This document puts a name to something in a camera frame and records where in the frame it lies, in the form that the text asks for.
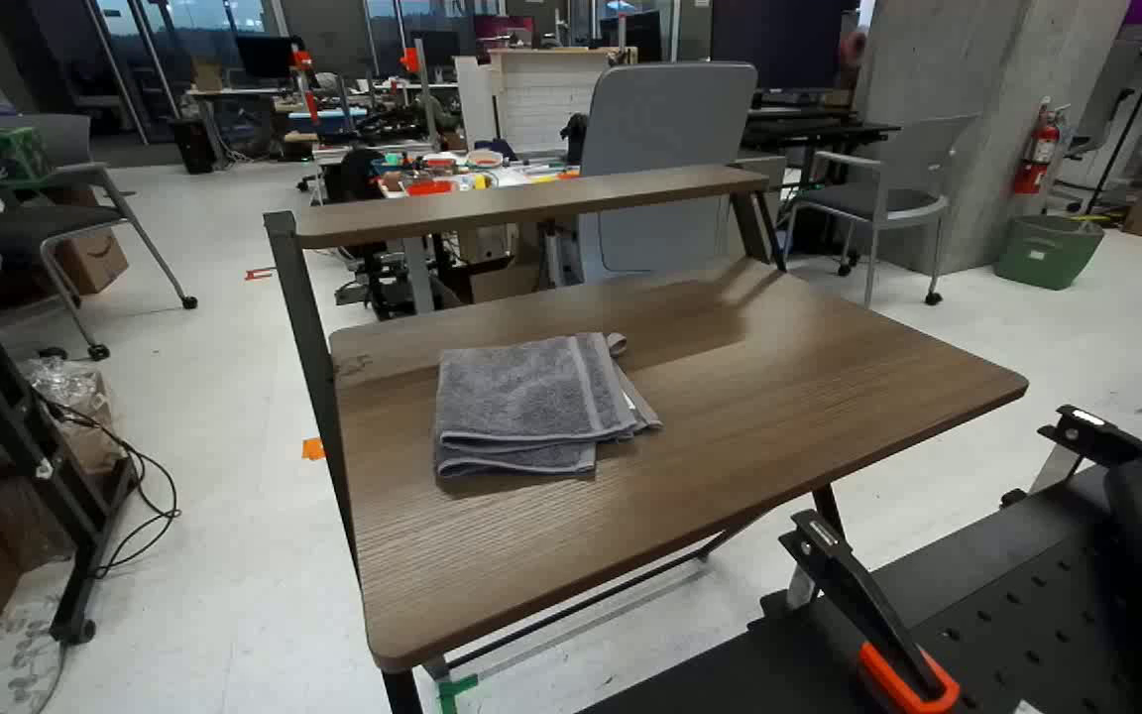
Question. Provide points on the grey towel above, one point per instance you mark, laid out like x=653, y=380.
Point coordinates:
x=523, y=397

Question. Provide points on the grey fabric panel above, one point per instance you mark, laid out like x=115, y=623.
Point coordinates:
x=673, y=134

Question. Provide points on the white board panel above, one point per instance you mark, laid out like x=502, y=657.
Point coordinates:
x=535, y=101

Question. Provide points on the brown wooden desk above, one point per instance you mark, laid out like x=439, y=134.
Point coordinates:
x=305, y=331

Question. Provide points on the orange floor tape piece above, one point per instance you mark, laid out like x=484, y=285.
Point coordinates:
x=316, y=451

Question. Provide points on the black backpack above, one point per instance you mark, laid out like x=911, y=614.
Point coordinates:
x=355, y=176

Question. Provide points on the black background desk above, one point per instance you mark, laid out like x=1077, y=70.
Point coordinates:
x=814, y=130

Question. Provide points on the green tape on desk leg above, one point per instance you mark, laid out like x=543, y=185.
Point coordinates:
x=453, y=692

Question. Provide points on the black computer monitor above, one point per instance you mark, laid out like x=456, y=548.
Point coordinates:
x=262, y=56

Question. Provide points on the black trash bin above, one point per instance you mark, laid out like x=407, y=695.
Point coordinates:
x=197, y=143

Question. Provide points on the green plastic bin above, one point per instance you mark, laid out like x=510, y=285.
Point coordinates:
x=1045, y=250

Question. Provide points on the small cardboard box under chair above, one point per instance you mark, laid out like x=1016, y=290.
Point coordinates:
x=91, y=258

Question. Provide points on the red fire extinguisher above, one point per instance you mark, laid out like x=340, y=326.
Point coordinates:
x=1035, y=155

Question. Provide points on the clear plastic bag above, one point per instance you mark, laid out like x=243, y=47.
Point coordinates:
x=66, y=386

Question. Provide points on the black and silver clamp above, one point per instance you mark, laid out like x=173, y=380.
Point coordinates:
x=1093, y=438

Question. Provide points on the grey wheeled office chair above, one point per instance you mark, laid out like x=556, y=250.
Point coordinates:
x=61, y=201

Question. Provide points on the black metal stand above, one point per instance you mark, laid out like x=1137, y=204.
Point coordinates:
x=17, y=423

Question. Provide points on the black tripod pole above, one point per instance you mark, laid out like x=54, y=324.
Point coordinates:
x=1131, y=113

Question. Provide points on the grey armchair with metal frame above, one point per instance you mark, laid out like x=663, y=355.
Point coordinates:
x=911, y=180

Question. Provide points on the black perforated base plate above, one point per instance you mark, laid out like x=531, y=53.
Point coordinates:
x=994, y=620

